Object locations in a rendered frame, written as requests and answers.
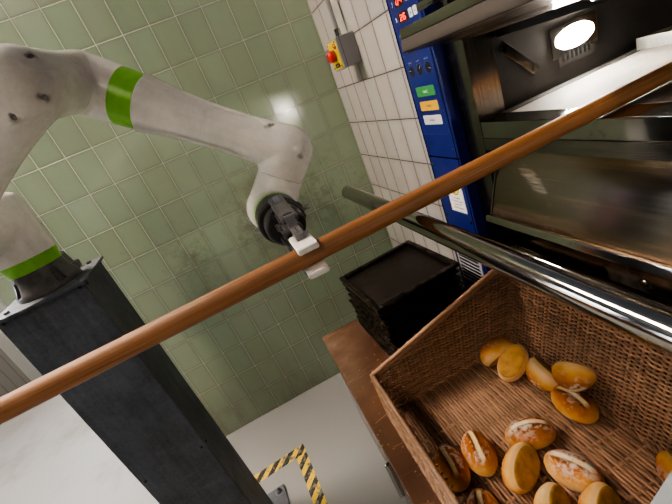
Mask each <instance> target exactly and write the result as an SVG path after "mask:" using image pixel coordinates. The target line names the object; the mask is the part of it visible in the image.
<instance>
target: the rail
mask: <svg viewBox="0 0 672 504"><path fill-rule="evenodd" d="M483 1H485V0H454V1H453V2H451V3H449V4H447V5H445V6H443V7H441V8H439V9H438V10H436V11H434V12H432V13H430V14H428V15H426V16H424V17H423V18H421V19H419V20H417V21H415V22H413V23H411V24H410V25H408V26H406V27H404V28H402V29H401V30H400V38H401V39H402V40H403V39H405V38H407V37H409V36H412V35H414V34H416V33H418V32H420V31H422V30H424V29H426V28H428V27H430V26H433V25H435V24H437V23H439V22H441V21H443V20H445V19H447V18H449V17H452V16H454V15H456V14H458V13H460V12H462V11H464V10H466V9H468V8H470V7H473V6H475V5H477V4H479V3H481V2H483Z"/></svg>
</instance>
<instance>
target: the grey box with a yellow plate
mask: <svg viewBox="0 0 672 504"><path fill-rule="evenodd" d="M332 44H335V46H336V49H333V48H332ZM327 48H328V50H329V51H333V52H334V53H335V56H336V62H335V63H333V65H334V68H335V71H337V72H338V71H341V70H343V69H346V68H348V67H350V66H353V65H355V64H357V63H359V62H361V61H362V59H361V56H360V52H359V49H358V46H357V43H356V40H355V37H354V33H353V31H349V32H347V33H344V34H342V35H339V36H337V37H335V38H334V39H332V40H331V41H330V42H328V43H327Z"/></svg>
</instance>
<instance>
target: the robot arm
mask: <svg viewBox="0 0 672 504"><path fill-rule="evenodd" d="M71 115H83V116H87V117H90V118H94V119H97V120H101V121H104V122H108V123H111V124H115V125H119V126H123V127H127V128H131V129H134V130H135V131H136V132H141V133H147V134H152V135H158V136H163V137H168V138H172V139H177V140H181V141H185V142H189V143H193V144H197V145H200V146H204V147H207V148H210V149H214V150H217V151H220V152H223V153H226V154H229V155H232V156H234V157H237V158H240V159H242V160H244V159H245V160H248V161H250V162H253V163H255V164H256V165H257V166H258V172H257V175H256V178H255V181H254V184H253V187H252V190H251V192H250V195H249V197H248V200H247V214H248V217H249V219H250V221H251V222H252V223H253V224H254V225H255V226H256V227H257V228H256V229H255V232H261V233H262V235H263V236H264V237H265V238H266V239H267V240H269V241H270V242H273V243H276V244H278V245H283V246H287V248H288V249H289V251H293V250H296V252H297V253H298V254H299V256H302V255H304V254H306V253H308V252H310V251H312V250H314V249H316V248H318V247H319V246H320V245H319V243H318V242H317V241H316V240H315V238H314V237H313V236H312V235H311V234H310V233H309V232H308V231H307V230H306V214H305V212H304V211H305V210H307V209H309V208H310V205H309V204H306V205H304V206H303V205H302V204H301V203H299V202H298V199H299V195H300V190H301V187H302V183H303V180H304V177H305V174H306V172H307V169H308V166H309V164H310V162H311V159H312V155H313V147H312V143H311V140H310V138H309V136H308V135H307V133H306V132H305V131H304V130H302V129H301V128H299V127H297V126H295V125H291V124H286V123H281V122H277V121H272V120H268V119H264V118H260V117H256V116H253V115H250V114H246V113H243V112H240V111H236V110H233V109H230V108H227V107H224V106H222V105H219V104H216V103H213V102H211V101H208V100H205V99H203V98H200V97H198V96H195V95H193V94H191V93H188V92H186V91H184V90H182V89H179V88H177V87H175V86H173V85H171V84H169V83H167V82H165V81H163V80H161V79H159V78H157V77H155V76H153V75H151V74H148V73H147V74H144V73H141V72H139V71H137V70H134V69H132V68H129V67H127V66H124V65H121V64H119V63H116V62H114V61H111V60H108V59H106V58H103V57H100V56H97V55H94V54H92V53H89V52H86V51H82V50H74V49H72V50H56V51H51V50H42V49H36V48H31V47H26V46H21V45H17V44H11V43H0V273H1V274H2V275H4V276H5V277H6V278H7V279H8V280H9V281H10V282H11V284H12V286H13V288H14V290H15V294H16V300H17V302H18V303H19V304H26V303H29V302H32V301H34V300H36V299H39V298H41V297H43V296H45V295H47V294H49V293H51V292H53V291H55V290H56V289H58V288H60V287H62V286H63V285H65V284H67V283H68V282H70V281H71V280H73V279H74V278H75V277H77V276H78V275H79V274H80V273H81V272H82V270H81V269H80V268H79V267H80V266H81V265H82V263H81V262H80V260H79V259H75V260H73V259H72V258H70V257H69V256H68V255H67V254H66V253H65V252H64V251H59V249H58V246H57V244H56V242H55V241H54V240H53V238H52V237H51V236H50V234H49V233H48V232H47V230H46V229H45V228H44V226H43V225H42V224H41V222H40V221H39V220H38V218H37V217H36V216H35V214H34V213H33V212H32V210H31V209H30V208H29V206H28V205H27V204H26V203H25V201H24V200H23V199H22V198H21V196H19V195H18V194H16V193H13V192H5V190H6V189H7V187H8V185H9V183H10V182H11V180H12V178H13V177H14V175H15V174H16V172H17V170H18V169H19V167H20V166H21V164H22V163H23V161H24V160H25V159H26V157H27V156H28V154H29V153H30V151H31V150H32V149H33V147H34V146H35V145H36V143H37V142H38V141H39V140H40V138H41V137H42V136H43V135H44V133H45V132H46V131H47V130H48V128H49V127H50V126H51V125H52V124H53V123H54V121H56V120H57V119H60V118H63V117H67V116H71Z"/></svg>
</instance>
